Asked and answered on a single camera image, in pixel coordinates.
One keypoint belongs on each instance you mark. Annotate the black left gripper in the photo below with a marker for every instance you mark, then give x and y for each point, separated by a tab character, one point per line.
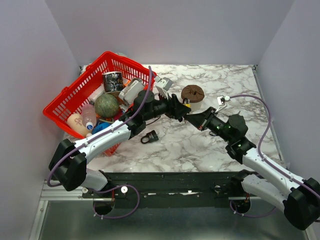
175	109

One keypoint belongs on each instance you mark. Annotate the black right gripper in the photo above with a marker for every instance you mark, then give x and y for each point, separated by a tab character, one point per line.
198	119

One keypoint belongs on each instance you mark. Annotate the yellow Opel padlock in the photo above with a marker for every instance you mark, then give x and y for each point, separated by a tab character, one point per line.
186	102

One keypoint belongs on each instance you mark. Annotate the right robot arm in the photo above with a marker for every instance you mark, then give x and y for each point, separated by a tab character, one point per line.
298	198

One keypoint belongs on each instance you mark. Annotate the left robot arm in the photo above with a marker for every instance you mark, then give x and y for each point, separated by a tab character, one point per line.
70	160

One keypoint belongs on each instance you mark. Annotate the brown wrapped paper roll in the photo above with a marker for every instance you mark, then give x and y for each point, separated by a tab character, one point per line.
195	94

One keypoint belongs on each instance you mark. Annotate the black Kaijing padlock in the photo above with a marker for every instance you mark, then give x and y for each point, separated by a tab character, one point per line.
150	137

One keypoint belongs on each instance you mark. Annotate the silver grey can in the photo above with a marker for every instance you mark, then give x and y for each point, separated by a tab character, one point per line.
130	92

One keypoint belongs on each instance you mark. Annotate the dark printed can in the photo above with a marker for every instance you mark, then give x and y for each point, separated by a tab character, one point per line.
113	81

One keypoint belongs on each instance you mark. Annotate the green glitter ball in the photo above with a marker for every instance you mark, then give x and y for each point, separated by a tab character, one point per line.
106	106

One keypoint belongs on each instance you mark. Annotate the white small box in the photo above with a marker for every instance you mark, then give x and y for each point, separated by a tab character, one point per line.
97	93

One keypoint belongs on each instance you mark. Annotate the blue white bottle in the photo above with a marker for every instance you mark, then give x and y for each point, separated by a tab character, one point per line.
99	127

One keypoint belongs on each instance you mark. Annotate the clear plastic bottle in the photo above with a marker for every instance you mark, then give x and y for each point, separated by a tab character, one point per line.
89	119

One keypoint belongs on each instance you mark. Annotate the red plastic basket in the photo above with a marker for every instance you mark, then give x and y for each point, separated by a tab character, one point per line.
73	97

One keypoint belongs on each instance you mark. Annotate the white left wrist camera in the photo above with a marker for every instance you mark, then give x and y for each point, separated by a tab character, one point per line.
163	85

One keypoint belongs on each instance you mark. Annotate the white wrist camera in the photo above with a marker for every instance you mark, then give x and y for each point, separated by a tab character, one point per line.
222	102
163	85

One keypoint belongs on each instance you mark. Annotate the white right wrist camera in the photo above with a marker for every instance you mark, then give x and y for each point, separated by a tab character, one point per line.
222	102

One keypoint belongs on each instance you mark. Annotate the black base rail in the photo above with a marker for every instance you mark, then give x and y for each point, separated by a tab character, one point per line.
173	190

